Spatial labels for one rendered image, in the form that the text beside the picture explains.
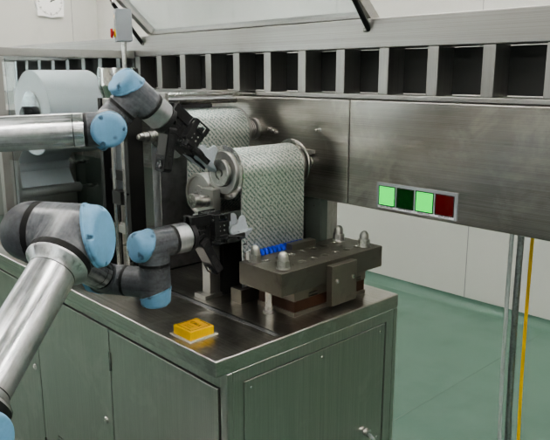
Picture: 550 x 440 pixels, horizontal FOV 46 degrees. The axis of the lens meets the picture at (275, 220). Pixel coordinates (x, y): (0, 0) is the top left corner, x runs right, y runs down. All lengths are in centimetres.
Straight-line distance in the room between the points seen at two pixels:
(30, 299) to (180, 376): 59
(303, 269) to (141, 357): 48
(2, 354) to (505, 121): 116
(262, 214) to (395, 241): 305
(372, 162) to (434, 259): 284
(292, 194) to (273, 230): 12
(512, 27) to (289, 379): 97
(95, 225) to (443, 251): 357
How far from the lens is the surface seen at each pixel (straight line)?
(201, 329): 156
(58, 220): 123
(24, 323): 113
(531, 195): 159
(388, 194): 179
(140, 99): 158
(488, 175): 164
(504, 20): 162
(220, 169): 175
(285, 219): 186
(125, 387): 190
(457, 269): 453
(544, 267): 424
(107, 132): 144
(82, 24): 775
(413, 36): 175
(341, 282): 175
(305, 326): 163
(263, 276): 165
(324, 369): 173
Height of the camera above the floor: 151
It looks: 13 degrees down
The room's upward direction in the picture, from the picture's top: straight up
